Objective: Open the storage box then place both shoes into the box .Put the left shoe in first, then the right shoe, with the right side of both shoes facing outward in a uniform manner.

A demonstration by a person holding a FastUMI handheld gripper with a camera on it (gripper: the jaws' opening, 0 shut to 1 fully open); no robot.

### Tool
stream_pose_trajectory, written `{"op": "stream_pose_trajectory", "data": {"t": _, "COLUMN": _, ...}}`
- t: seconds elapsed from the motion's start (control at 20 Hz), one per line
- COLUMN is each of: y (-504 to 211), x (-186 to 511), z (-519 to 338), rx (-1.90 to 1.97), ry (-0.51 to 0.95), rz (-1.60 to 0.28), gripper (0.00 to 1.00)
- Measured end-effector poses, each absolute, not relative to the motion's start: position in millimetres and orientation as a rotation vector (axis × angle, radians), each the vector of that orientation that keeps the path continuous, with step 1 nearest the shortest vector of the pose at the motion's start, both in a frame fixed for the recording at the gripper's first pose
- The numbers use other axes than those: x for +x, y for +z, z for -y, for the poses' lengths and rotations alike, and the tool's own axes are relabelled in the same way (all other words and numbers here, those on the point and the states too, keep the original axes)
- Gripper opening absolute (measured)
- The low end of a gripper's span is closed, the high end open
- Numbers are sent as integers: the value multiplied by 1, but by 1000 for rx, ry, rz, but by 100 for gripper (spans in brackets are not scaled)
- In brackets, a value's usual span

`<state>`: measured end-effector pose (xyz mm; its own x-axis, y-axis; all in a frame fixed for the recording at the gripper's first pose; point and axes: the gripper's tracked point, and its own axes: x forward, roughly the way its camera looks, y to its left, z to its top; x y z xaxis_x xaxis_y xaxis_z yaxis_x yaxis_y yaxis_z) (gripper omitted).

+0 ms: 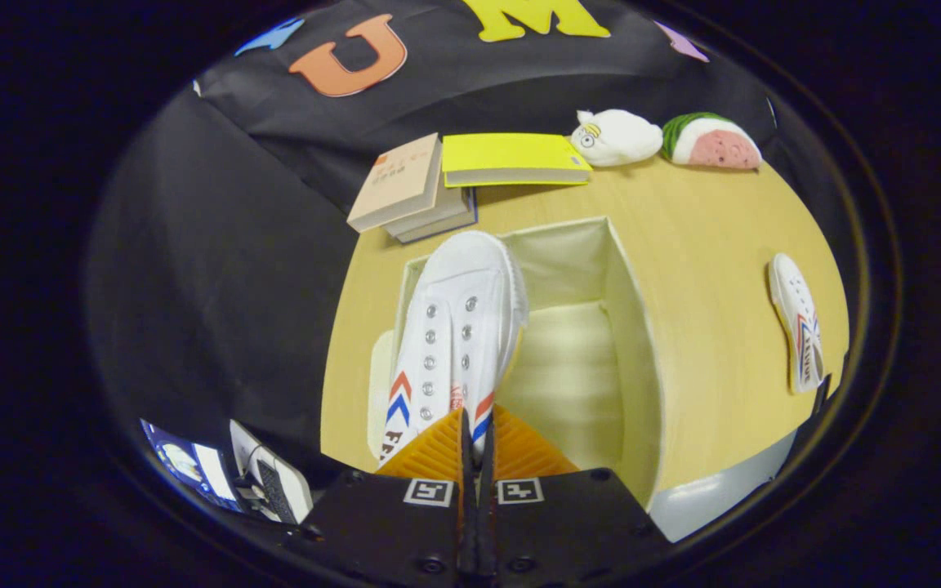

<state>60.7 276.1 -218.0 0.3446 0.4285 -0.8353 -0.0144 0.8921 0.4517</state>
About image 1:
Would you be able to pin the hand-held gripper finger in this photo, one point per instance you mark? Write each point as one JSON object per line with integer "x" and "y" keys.
{"x": 468, "y": 523}
{"x": 487, "y": 523}

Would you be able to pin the cream storage box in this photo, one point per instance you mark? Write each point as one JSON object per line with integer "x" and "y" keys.
{"x": 568, "y": 384}

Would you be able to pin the white shoe with chevron stripes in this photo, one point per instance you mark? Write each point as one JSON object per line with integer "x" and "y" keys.
{"x": 793, "y": 310}
{"x": 462, "y": 294}

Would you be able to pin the lit computer screen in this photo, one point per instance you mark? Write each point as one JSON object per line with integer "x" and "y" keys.
{"x": 193, "y": 465}

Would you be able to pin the blue cover book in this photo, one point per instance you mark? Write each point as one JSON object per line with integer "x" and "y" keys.
{"x": 448, "y": 229}

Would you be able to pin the grey book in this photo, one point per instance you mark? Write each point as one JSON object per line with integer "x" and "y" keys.
{"x": 438, "y": 214}

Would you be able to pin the tan cover book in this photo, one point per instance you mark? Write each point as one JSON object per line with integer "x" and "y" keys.
{"x": 397, "y": 184}

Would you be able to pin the black backdrop cloth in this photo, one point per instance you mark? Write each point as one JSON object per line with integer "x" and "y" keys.
{"x": 217, "y": 269}

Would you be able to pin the yellow book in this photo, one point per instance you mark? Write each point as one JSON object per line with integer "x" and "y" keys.
{"x": 511, "y": 151}

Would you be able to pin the white plush toy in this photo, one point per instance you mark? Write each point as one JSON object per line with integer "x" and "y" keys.
{"x": 622, "y": 137}

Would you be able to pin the watermelon slice plush toy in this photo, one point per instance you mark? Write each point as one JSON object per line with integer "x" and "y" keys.
{"x": 720, "y": 147}

